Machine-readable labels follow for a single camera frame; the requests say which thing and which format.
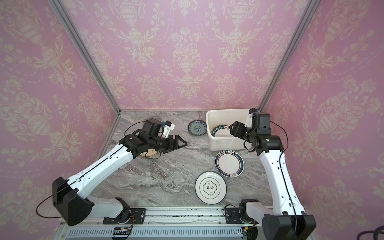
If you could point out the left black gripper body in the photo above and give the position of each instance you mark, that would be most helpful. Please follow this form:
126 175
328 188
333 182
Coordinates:
159 143

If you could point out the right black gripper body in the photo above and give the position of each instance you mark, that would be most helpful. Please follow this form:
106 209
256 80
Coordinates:
237 129

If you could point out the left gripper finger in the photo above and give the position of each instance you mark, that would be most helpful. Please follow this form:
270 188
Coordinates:
179 142
171 150

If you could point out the green rim Hao Wei plate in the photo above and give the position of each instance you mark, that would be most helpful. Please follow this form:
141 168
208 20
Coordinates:
221 131

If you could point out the white plastic bin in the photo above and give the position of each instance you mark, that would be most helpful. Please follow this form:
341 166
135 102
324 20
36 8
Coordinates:
225 117

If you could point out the white clover emblem plate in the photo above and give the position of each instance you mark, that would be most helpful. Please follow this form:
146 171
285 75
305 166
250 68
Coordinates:
210 188

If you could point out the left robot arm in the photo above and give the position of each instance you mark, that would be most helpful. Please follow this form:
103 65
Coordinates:
72 196

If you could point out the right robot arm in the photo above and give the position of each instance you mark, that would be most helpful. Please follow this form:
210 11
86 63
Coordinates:
287 220

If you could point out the cream plate with grass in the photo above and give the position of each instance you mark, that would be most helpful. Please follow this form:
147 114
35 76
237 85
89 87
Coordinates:
151 154

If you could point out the small blue patterned plate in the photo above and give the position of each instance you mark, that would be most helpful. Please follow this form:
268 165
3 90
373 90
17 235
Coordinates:
197 128

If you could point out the green red rim plate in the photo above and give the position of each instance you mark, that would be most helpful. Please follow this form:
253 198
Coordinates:
229 163

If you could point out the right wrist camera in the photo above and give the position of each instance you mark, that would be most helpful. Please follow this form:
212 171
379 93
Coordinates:
250 118

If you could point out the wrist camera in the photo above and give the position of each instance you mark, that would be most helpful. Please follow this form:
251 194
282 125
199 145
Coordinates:
167 128
250 118

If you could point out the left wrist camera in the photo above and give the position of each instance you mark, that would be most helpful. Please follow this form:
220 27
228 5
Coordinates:
167 128

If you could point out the aluminium mounting rail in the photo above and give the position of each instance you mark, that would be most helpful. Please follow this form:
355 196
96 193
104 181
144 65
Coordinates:
179 215

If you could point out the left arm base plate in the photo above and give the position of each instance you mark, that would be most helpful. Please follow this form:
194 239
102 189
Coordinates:
135 216

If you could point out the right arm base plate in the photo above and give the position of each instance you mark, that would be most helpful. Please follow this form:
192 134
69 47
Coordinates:
234 216

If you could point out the right aluminium corner post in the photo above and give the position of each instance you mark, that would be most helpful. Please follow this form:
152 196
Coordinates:
296 37

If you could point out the aluminium corner post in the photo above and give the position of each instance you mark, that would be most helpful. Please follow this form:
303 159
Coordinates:
75 36
296 37

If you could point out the left aluminium corner post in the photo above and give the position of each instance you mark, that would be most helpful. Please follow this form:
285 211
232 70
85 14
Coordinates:
75 36

